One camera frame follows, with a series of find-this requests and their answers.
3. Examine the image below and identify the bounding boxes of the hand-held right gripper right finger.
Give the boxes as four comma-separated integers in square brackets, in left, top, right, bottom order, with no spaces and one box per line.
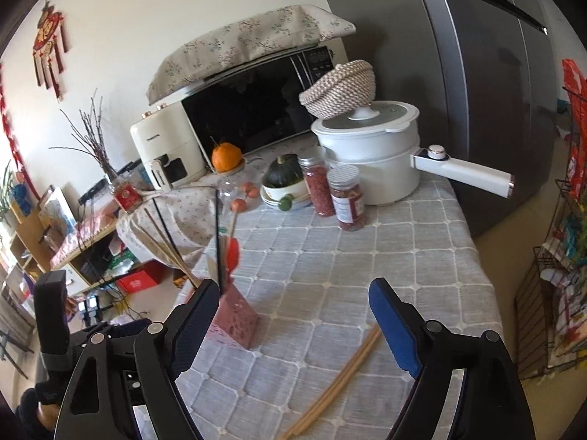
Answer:
[368,277,537,440]

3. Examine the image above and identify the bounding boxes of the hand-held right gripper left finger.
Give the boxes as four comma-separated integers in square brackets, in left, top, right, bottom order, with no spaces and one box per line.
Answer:
[55,279,221,440]

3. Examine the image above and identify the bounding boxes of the pink perforated utensil holder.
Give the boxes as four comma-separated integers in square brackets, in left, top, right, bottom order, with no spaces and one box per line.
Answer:
[202,279,261,350]

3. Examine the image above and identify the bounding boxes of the red plastic spoon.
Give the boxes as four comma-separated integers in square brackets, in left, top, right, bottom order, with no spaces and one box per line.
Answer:
[224,236,241,278]

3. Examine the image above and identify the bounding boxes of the red cardboard box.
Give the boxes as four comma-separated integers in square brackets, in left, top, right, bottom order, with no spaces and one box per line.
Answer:
[114,269,166,295]

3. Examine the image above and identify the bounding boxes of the wooden shelf unit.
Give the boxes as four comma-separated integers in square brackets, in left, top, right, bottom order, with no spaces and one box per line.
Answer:
[7,183,120,298]

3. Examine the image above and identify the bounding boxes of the grey checked tablecloth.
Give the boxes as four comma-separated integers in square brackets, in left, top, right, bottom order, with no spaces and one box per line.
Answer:
[174,172,505,440]

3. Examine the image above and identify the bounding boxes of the floral side table cloth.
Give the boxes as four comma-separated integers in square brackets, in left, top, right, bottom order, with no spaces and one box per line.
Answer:
[117,183,239,280]

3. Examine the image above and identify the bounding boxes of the labelled jar of red berries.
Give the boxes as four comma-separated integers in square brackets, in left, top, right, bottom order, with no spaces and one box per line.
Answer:
[328,165,368,232]

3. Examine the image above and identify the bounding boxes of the red tin can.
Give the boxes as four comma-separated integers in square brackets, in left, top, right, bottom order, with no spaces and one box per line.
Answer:
[114,184,141,213]

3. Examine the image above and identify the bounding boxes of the clear glass jar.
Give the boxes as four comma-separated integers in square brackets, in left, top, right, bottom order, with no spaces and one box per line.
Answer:
[215,167,262,221]

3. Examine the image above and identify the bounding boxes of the clear jar of red berries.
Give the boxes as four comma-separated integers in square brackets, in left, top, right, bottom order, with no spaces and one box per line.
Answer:
[298,155,336,217]

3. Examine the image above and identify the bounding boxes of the white bowl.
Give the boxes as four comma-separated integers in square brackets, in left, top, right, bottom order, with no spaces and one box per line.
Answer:
[260,179,313,210]

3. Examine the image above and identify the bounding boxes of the dried branches in vase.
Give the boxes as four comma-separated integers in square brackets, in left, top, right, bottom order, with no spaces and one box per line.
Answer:
[50,87,120,182]

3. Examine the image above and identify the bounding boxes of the white electric pot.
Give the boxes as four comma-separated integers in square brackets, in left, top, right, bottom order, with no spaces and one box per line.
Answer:
[311,100,515,206]

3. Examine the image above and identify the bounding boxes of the orange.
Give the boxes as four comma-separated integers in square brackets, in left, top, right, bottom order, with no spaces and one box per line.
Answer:
[211,140,242,173]

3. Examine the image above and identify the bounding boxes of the green squash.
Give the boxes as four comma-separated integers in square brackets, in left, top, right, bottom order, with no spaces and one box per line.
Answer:
[262,153,304,188]

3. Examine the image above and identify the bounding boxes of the white air fryer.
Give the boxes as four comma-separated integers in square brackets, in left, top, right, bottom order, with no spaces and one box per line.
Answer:
[130,103,209,191]

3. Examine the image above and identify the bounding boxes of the black microwave oven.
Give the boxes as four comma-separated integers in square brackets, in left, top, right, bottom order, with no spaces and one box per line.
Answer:
[181,45,338,175]

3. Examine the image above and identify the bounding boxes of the dark grey refrigerator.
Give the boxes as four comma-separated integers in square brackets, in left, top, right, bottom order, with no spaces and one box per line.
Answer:
[307,0,569,239]

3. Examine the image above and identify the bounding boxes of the pile of snack packets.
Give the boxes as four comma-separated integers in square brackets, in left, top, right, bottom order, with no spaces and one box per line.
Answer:
[541,57,587,367]

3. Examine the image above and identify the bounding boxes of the floral microwave cover cloth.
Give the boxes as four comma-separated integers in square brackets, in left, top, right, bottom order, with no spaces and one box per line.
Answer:
[146,4,357,106]

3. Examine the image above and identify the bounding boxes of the black wire rack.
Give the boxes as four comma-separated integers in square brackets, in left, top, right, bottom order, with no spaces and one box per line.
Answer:
[514,179,587,381]

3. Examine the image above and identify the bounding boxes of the woven rope basket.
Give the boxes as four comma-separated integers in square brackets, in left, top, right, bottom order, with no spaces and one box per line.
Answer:
[299,59,378,121]

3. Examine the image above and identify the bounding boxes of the red hanging wall ornament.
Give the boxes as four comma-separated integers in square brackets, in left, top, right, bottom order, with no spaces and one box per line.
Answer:
[32,0,67,102]

